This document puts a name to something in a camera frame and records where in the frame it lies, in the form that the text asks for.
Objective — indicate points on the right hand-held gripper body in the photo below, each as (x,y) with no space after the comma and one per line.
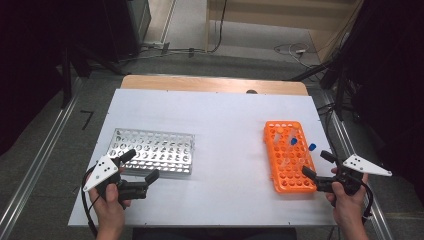
(361,165)

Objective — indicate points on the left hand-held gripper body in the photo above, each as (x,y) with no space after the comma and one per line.
(101,171)

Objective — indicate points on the blue cap test tube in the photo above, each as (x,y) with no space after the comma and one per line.
(312,146)
(293,141)

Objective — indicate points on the orange test tube rack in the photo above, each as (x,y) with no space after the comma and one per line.
(290,176)

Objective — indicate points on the metal test tube rack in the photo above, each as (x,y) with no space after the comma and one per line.
(156,146)

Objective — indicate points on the person's left hand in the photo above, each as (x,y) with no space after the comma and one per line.
(110,210)

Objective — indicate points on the person's right hand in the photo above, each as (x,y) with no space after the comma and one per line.
(346,205)

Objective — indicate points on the black metal stand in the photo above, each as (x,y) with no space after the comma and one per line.
(340,93)
(66,83)

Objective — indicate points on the white board sheet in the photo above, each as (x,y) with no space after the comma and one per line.
(216,133)

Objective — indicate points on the dark curtain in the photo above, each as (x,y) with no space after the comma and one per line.
(393,83)
(26,66)

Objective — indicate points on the dark table grommet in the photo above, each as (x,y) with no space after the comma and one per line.
(251,91)

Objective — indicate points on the wooden table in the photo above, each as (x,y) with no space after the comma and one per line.
(200,83)

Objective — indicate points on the dark cabinet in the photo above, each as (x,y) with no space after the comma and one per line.
(133,26)

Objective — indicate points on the light wooden shelf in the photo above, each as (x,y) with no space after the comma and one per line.
(266,20)

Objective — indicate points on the aluminium floor rail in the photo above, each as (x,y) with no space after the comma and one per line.
(342,133)
(47,146)

